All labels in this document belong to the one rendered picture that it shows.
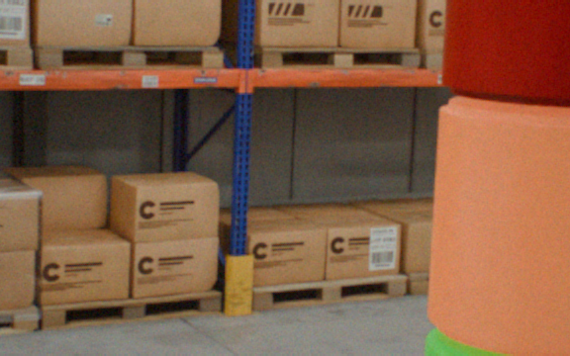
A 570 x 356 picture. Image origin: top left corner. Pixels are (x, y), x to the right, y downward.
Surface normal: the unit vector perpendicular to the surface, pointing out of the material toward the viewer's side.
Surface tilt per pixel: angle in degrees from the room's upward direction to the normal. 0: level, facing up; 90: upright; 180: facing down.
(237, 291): 90
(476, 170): 90
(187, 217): 90
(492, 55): 90
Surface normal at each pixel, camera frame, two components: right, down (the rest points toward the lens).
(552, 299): 0.00, 0.16
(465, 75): -0.87, 0.04
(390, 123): 0.46, 0.16
